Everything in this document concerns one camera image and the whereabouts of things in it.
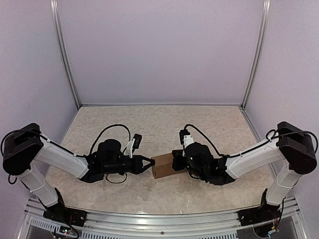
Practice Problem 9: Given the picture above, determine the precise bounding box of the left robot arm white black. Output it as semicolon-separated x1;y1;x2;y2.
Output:
0;123;155;222

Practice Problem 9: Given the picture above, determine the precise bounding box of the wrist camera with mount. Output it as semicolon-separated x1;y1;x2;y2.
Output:
179;129;194;157
124;134;142;158

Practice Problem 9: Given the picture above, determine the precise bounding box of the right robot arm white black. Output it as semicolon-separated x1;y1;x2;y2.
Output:
172;121;319;221

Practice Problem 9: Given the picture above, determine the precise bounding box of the front aluminium frame rail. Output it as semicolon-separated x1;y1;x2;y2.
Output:
23;196;307;239

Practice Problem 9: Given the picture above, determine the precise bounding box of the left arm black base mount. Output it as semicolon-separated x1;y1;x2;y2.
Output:
43;205;88;227

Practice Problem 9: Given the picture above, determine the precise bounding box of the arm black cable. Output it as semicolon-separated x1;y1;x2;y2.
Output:
184;123;244;158
90;124;132;155

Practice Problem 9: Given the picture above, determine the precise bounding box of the left aluminium corner post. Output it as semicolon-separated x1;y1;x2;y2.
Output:
49;0;82;110

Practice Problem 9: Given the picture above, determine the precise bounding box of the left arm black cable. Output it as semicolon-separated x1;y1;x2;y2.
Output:
90;124;132;155

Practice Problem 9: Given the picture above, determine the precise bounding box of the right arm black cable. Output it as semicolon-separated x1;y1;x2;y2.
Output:
184;123;244;158

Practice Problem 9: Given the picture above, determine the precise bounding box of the aluminium corner post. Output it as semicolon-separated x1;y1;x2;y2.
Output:
49;0;82;110
241;0;271;111

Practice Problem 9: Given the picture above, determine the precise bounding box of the right aluminium corner post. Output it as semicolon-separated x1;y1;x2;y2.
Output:
241;0;271;111

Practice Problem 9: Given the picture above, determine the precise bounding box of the brown cardboard box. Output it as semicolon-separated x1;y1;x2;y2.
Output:
152;153;186;179

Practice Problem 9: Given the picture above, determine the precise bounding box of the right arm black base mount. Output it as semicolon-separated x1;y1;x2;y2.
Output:
237;204;281;226

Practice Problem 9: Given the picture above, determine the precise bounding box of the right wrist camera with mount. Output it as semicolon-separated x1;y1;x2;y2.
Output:
179;129;194;157

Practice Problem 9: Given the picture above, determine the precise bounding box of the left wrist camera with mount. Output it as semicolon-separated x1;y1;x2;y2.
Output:
124;134;142;158

